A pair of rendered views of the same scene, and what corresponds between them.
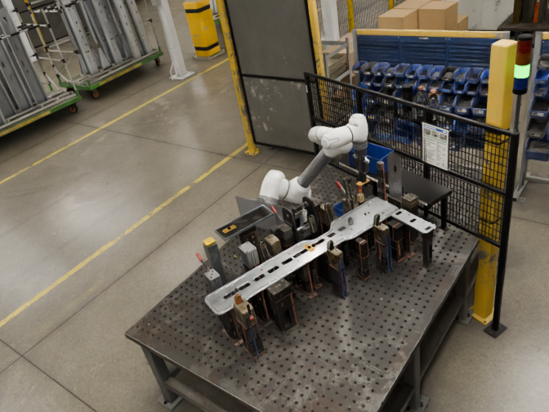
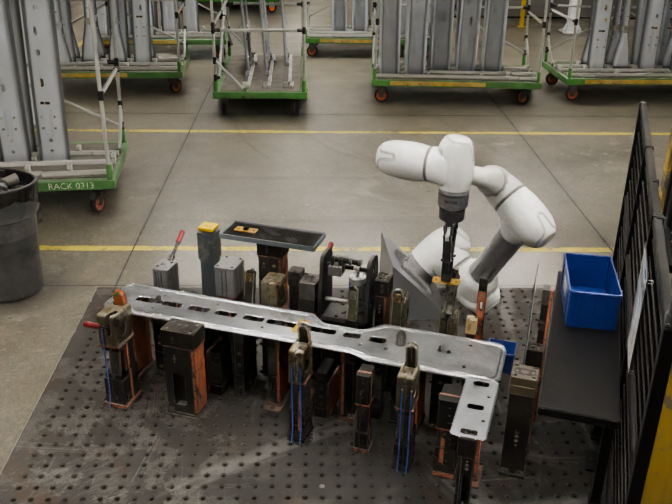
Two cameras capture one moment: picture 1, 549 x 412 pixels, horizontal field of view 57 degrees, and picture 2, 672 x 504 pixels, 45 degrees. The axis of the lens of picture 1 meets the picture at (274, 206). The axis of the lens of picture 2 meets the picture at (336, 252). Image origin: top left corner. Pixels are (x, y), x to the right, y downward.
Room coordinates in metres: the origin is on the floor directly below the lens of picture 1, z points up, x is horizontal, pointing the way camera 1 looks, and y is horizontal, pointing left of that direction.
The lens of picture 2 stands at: (0.89, -1.90, 2.37)
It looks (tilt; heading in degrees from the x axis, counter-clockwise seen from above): 25 degrees down; 46
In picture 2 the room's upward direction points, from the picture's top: 1 degrees clockwise
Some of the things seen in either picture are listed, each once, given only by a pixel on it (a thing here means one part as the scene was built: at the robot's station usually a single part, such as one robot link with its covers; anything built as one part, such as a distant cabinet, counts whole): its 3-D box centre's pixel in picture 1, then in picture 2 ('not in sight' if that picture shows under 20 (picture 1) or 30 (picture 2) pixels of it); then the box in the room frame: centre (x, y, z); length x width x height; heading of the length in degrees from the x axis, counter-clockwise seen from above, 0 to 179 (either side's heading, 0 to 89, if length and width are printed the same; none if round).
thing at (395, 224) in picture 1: (395, 241); (448, 430); (2.54, -0.72, 0.84); 0.11 x 0.10 x 0.28; 29
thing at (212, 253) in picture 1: (217, 270); (211, 282); (2.51, 0.43, 0.92); 0.08 x 0.08 x 0.44; 29
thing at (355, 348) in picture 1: (337, 251); (404, 396); (2.75, -0.37, 0.68); 2.56 x 1.61 x 0.04; 137
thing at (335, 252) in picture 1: (337, 272); (300, 390); (2.32, -0.29, 0.87); 0.12 x 0.09 x 0.35; 29
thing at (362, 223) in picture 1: (307, 250); (294, 327); (2.43, -0.14, 1.00); 1.38 x 0.22 x 0.02; 119
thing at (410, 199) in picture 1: (410, 219); (518, 421); (2.68, -0.87, 0.88); 0.08 x 0.08 x 0.36; 29
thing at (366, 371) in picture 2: (363, 258); (364, 409); (2.43, -0.48, 0.84); 0.11 x 0.08 x 0.29; 29
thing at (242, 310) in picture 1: (249, 329); (119, 355); (2.00, 0.27, 0.88); 0.15 x 0.11 x 0.36; 29
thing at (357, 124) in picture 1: (356, 127); (451, 161); (2.67, -0.56, 1.63); 0.13 x 0.11 x 0.16; 111
